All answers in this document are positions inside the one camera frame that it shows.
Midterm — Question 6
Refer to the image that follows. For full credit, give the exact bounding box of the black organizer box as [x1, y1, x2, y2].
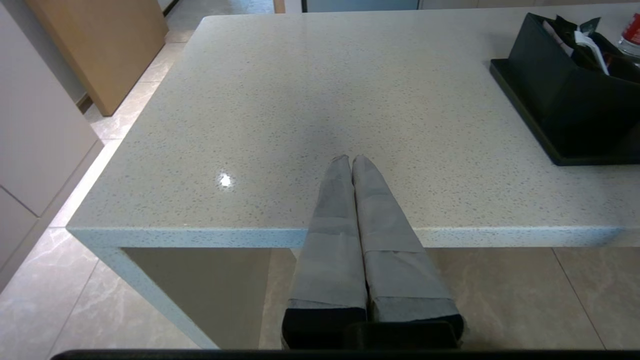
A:
[508, 12, 640, 157]

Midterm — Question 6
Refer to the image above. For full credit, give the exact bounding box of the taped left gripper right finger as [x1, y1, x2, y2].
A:
[351, 154, 467, 347]

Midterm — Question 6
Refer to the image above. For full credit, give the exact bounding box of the black rectangular tray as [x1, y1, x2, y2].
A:
[490, 58, 640, 166]

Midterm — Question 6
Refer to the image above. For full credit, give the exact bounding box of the wooden door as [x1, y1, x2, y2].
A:
[25, 0, 169, 117]

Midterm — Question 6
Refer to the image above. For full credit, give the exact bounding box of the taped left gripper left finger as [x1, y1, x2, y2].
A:
[281, 154, 369, 348]

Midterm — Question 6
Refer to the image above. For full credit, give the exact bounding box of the white tall cabinet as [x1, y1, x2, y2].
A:
[0, 0, 105, 293]

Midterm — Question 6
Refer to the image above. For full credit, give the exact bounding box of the green tea packet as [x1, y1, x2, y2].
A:
[556, 15, 603, 40]

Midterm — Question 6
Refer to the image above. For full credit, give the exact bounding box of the clear water bottle red cap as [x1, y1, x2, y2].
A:
[618, 12, 640, 57]

